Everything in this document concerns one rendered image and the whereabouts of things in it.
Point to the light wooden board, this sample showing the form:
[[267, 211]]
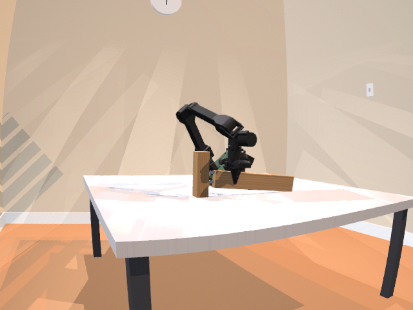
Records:
[[251, 181]]

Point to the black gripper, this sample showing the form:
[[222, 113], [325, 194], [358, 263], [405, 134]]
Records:
[[234, 163]]

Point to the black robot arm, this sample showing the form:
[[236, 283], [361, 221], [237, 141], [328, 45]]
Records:
[[224, 125]]

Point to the wooden post with slot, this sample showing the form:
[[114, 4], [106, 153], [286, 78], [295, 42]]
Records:
[[200, 179]]

